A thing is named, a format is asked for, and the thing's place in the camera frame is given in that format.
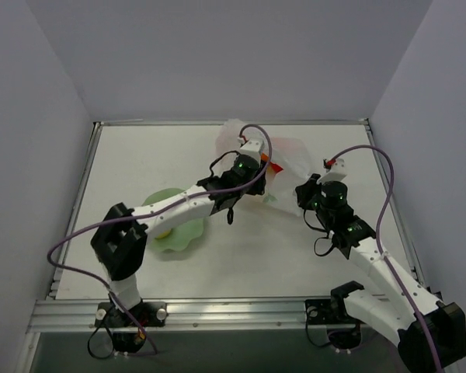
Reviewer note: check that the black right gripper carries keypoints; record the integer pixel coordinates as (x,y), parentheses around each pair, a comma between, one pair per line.
(304,193)

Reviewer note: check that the aluminium front frame rail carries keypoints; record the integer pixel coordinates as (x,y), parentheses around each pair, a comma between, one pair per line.
(77,316)

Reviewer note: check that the yellow fake banana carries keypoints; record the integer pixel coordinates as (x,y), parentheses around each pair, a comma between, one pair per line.
(274,168)

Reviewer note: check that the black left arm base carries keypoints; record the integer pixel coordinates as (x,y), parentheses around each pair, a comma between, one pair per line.
(124,328)

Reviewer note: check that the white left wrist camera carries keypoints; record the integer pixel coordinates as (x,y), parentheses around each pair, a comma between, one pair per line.
(253,148)

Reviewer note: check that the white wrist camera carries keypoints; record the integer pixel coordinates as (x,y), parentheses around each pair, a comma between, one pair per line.
(335,171)
(253,148)

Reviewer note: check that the green wavy glass bowl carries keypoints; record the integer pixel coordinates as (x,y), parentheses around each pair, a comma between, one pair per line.
(182,235)

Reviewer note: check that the white plastic bag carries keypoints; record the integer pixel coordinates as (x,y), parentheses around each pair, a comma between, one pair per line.
(289,153)

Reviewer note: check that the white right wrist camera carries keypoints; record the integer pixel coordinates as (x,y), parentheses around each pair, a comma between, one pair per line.
(335,171)

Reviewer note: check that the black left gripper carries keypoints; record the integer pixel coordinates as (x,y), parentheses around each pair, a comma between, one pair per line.
(262,180)

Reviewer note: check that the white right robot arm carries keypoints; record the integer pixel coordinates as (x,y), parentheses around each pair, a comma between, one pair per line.
(428,333)

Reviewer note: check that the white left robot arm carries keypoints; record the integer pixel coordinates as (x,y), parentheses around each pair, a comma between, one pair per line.
(120,244)

